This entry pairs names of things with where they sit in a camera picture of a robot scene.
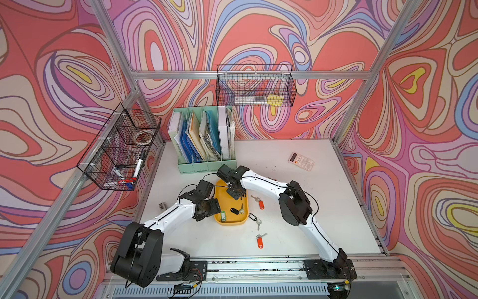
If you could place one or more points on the key with black white tag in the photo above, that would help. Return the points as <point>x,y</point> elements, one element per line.
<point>256,220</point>

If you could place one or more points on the black white marker pen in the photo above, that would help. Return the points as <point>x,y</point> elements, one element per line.
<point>139,164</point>

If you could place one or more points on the white binder in rack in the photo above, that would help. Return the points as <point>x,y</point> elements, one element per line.
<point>223,132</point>

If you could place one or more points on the black wire basket left wall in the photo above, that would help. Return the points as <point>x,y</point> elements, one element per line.
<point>111,162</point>

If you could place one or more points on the yellow plastic storage box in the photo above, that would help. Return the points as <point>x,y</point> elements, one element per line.
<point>226,203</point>

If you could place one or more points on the yellow sticky note pad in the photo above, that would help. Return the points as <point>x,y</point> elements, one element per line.
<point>274,100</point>

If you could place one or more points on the black wire basket wall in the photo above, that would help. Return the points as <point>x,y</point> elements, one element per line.
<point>250,84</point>
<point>111,162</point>

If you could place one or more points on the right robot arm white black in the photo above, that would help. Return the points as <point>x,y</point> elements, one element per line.
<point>296,210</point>

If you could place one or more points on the green file organizer rack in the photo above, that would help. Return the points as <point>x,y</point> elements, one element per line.
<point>195,137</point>

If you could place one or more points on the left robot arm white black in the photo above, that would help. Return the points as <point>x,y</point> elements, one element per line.
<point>139,258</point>

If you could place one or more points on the black wire basket back wall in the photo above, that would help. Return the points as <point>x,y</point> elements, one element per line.
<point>250,84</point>

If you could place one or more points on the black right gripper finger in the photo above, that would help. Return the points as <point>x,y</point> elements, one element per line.
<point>242,192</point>
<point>233,193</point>

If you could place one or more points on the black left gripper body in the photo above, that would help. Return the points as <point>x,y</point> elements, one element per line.
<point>210,207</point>

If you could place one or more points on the pink calculator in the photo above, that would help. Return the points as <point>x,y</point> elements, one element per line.
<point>301,161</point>

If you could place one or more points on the key with red tag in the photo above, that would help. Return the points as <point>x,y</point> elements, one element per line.
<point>259,201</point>
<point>259,240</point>

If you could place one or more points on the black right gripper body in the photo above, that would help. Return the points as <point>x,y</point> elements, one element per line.
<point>238,189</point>

